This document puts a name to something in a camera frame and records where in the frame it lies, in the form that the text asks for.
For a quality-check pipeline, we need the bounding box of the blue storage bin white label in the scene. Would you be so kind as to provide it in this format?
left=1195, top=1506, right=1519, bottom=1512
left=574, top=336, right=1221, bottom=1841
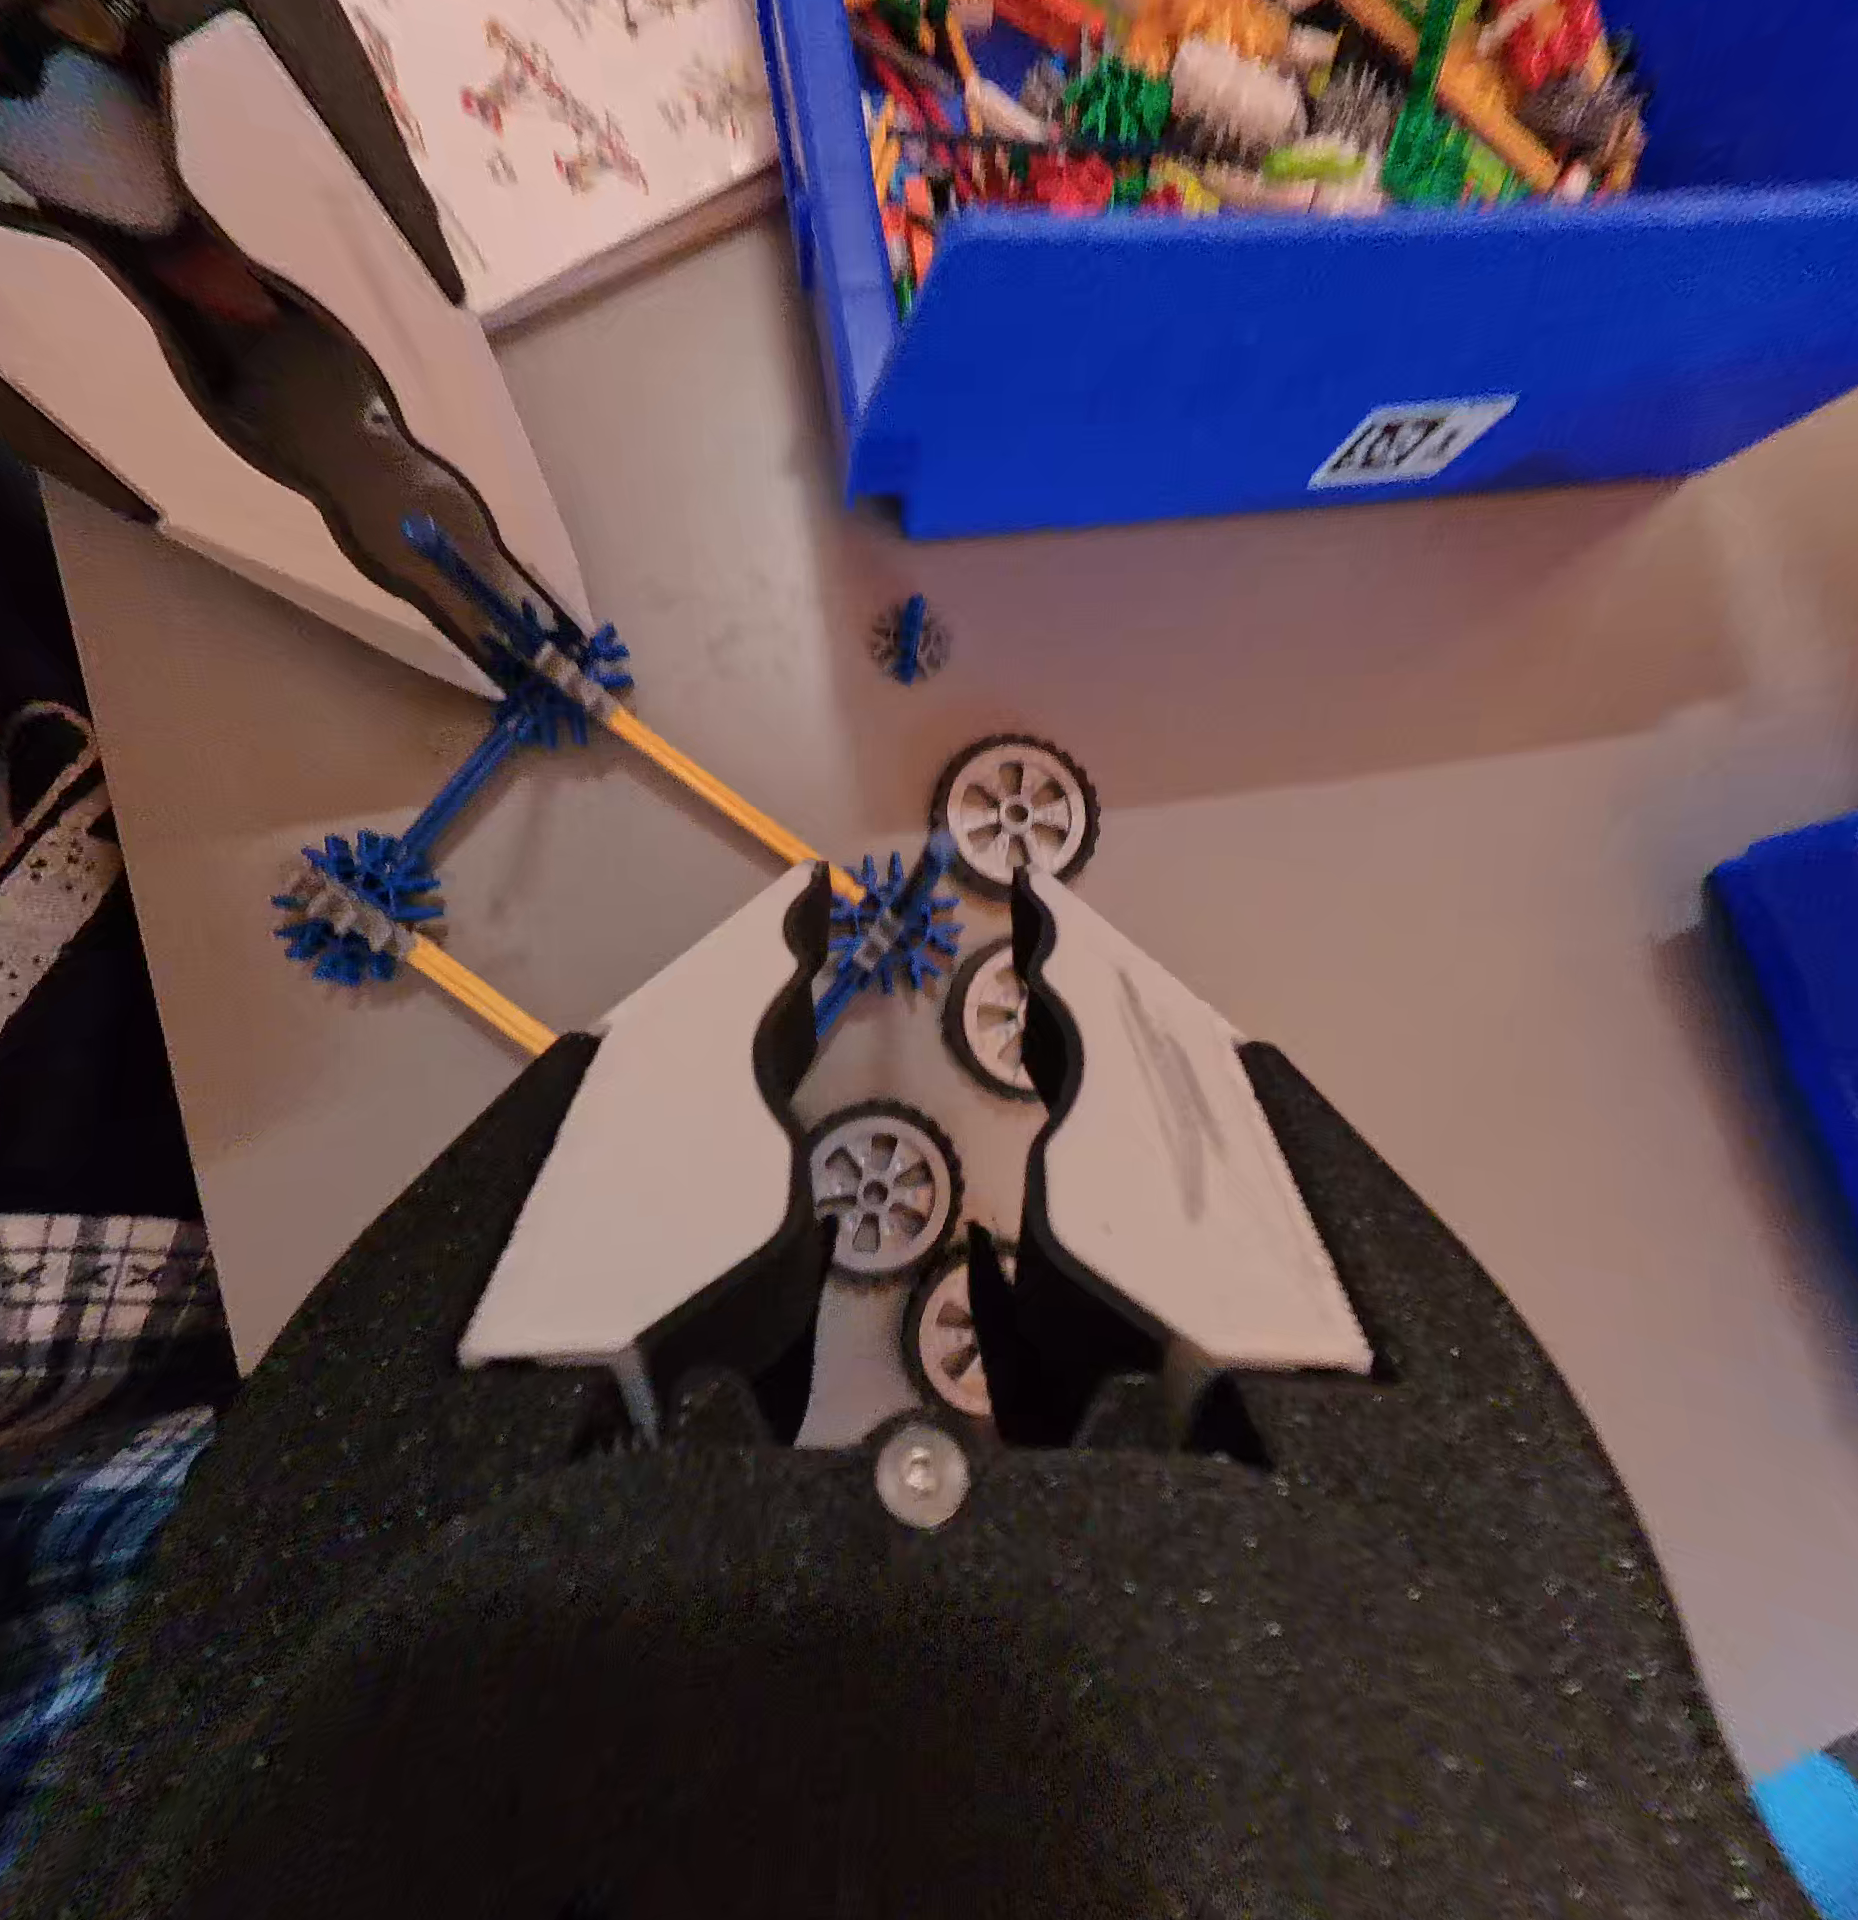
left=763, top=0, right=1858, bottom=540

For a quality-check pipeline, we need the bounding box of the small blue grey toy connector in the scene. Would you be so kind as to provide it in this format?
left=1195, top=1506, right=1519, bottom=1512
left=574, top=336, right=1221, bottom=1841
left=869, top=594, right=953, bottom=684

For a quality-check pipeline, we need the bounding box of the person in black shirt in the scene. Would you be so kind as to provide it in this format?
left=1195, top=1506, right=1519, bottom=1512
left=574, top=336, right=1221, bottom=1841
left=0, top=1211, right=250, bottom=1846

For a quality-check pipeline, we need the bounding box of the light blue object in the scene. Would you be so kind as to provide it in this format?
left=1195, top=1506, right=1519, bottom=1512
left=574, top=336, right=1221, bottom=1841
left=1752, top=1754, right=1858, bottom=1920

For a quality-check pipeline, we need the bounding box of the grey toy wheel black tyre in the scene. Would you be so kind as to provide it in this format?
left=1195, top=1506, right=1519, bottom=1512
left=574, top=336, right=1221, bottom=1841
left=939, top=937, right=1051, bottom=1104
left=928, top=733, right=1101, bottom=904
left=899, top=1228, right=1020, bottom=1415
left=806, top=1099, right=963, bottom=1283

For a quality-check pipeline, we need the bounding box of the pile of colourful toy pieces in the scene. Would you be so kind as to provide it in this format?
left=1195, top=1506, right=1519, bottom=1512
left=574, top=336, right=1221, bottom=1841
left=847, top=0, right=1650, bottom=326

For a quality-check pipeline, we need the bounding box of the blue yellow toy rod frame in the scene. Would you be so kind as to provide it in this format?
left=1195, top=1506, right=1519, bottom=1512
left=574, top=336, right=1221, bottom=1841
left=268, top=518, right=963, bottom=1056

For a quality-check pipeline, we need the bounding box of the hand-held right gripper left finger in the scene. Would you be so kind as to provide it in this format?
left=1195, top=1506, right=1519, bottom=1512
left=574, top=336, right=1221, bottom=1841
left=459, top=860, right=840, bottom=1375

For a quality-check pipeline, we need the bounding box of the toy instruction booklet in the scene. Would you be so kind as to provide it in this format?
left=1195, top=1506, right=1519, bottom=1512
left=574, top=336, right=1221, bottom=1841
left=337, top=0, right=788, bottom=329

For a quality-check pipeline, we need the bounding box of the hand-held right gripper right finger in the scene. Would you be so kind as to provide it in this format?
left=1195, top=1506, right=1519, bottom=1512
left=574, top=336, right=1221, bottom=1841
left=1011, top=865, right=1373, bottom=1384

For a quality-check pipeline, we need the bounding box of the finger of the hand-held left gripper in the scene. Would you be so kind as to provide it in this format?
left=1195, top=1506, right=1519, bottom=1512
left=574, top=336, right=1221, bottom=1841
left=164, top=8, right=598, bottom=657
left=0, top=222, right=510, bottom=700

